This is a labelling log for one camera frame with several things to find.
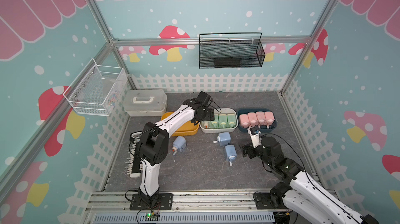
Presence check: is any yellow storage box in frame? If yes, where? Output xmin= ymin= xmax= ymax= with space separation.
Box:
xmin=171 ymin=121 xmax=199 ymax=136

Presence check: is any green sharpener bottom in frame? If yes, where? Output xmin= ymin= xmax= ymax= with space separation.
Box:
xmin=218 ymin=113 xmax=228 ymax=129

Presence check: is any teal storage box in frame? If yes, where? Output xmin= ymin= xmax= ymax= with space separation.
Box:
xmin=237 ymin=108 xmax=278 ymax=133

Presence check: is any white storage box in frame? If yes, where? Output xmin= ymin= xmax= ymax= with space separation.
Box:
xmin=200 ymin=108 xmax=239 ymax=133

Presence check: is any pink sharpener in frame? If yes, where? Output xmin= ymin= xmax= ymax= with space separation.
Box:
xmin=256 ymin=111 xmax=266 ymax=128
xmin=239 ymin=114 xmax=250 ymax=129
xmin=264 ymin=111 xmax=275 ymax=128
xmin=247 ymin=112 xmax=258 ymax=128

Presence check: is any pink sharpener bottom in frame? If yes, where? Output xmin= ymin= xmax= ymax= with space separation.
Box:
xmin=247 ymin=112 xmax=258 ymax=128

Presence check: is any blue sharpener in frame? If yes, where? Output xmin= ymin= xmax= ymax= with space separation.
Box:
xmin=224 ymin=145 xmax=237 ymax=167
xmin=172 ymin=136 xmax=186 ymax=155
xmin=213 ymin=132 xmax=231 ymax=147

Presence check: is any pale green sharpener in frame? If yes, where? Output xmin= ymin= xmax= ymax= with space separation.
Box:
xmin=202 ymin=121 xmax=210 ymax=129

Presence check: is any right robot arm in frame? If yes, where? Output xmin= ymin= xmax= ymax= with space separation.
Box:
xmin=241 ymin=131 xmax=378 ymax=224

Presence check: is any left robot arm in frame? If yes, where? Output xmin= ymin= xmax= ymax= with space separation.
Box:
xmin=135 ymin=91 xmax=214 ymax=207

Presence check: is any translucent lidded case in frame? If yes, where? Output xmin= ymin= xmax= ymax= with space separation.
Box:
xmin=123 ymin=89 xmax=167 ymax=117

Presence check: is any black tool rack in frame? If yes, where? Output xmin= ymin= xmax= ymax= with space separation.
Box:
xmin=126 ymin=131 xmax=143 ymax=178

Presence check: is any green circuit board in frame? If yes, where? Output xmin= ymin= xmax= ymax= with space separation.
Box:
xmin=145 ymin=213 xmax=160 ymax=222

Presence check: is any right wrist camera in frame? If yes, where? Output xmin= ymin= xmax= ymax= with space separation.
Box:
xmin=247 ymin=128 xmax=261 ymax=148

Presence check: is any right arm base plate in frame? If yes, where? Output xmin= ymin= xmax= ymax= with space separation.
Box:
xmin=253 ymin=191 xmax=281 ymax=209

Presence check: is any black wire mesh basket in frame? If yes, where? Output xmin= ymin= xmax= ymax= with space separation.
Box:
xmin=199 ymin=32 xmax=266 ymax=69

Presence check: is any white wire mesh basket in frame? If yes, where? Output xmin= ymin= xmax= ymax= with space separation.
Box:
xmin=63 ymin=59 xmax=128 ymax=117

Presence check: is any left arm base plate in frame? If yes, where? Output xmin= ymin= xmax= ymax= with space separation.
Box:
xmin=129 ymin=193 xmax=174 ymax=210

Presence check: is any aluminium rail frame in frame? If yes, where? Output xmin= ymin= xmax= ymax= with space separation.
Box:
xmin=80 ymin=188 xmax=303 ymax=224

